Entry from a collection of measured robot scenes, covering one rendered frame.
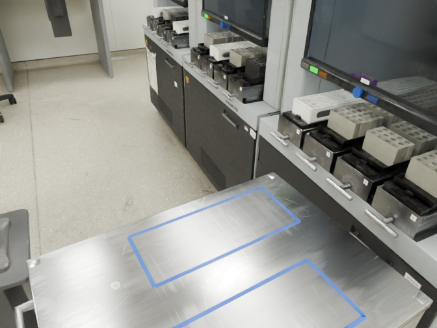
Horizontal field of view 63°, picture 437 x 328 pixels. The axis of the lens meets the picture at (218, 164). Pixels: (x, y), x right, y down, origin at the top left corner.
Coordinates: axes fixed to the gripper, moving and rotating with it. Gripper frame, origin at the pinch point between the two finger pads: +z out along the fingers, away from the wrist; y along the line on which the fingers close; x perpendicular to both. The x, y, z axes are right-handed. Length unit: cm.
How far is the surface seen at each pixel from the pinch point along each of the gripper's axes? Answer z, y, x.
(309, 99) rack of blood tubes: 34, -13, 75
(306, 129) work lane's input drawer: 40, -4, 68
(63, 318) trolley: 38, 36, -11
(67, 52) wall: 106, -360, 15
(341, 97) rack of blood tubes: 34, -9, 86
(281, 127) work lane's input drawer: 44, -15, 66
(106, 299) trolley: 38, 35, -4
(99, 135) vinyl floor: 120, -178, 17
